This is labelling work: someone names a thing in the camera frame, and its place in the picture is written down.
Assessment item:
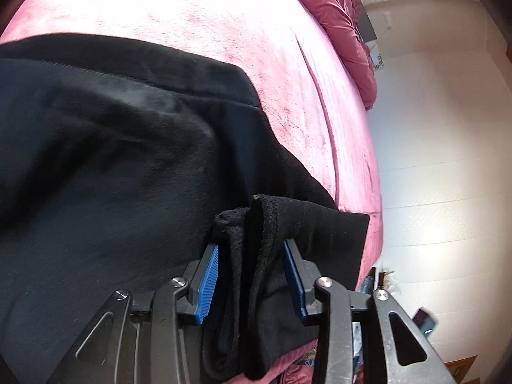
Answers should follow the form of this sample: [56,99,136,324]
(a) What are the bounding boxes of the bed with pink sheet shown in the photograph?
[0,0,382,384]

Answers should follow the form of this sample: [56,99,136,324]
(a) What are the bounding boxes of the crimson duvet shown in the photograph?
[274,0,379,109]

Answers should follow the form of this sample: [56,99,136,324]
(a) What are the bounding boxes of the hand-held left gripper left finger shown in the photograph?
[46,244,220,384]

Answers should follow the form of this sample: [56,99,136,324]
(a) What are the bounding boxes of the dark smartphone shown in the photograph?
[412,307,437,335]

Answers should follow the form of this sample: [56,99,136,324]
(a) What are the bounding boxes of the black embroidered pants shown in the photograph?
[0,34,371,382]

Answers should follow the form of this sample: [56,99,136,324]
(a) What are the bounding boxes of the grey and white headboard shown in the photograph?
[354,0,377,44]

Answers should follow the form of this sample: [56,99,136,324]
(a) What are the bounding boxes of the brown wooden furniture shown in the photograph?
[444,355,481,384]

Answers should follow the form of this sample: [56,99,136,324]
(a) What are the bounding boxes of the patterned cloth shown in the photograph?
[278,346,321,384]

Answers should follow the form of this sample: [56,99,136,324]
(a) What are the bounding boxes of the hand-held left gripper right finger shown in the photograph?
[282,241,459,384]

